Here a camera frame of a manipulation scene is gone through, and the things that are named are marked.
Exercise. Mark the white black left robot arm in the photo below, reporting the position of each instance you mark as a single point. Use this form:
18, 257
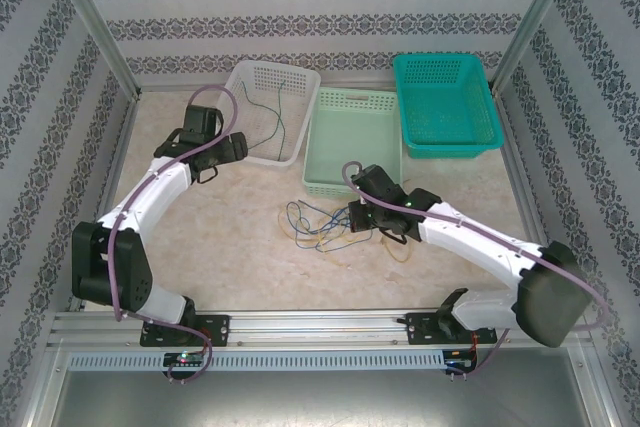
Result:
150, 192

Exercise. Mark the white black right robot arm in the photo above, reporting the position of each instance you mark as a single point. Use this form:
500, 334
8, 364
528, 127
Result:
475, 242

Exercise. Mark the light green plastic basket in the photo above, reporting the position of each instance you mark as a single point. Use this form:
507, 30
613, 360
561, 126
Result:
350, 132

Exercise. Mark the white perforated plastic basket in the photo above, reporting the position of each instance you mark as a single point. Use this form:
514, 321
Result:
270, 82

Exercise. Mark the teal perforated plastic basket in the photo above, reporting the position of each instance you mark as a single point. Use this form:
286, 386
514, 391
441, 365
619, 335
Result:
445, 107

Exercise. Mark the grey metal sheet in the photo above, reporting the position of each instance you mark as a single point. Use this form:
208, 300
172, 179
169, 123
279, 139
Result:
320, 402

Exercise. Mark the aluminium frame side rail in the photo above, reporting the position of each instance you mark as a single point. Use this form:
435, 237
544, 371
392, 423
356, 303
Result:
530, 167
116, 167

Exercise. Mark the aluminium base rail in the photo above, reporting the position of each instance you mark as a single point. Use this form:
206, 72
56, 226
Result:
320, 324

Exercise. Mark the aluminium frame post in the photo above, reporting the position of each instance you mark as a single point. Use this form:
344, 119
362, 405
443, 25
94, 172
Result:
535, 22
90, 22

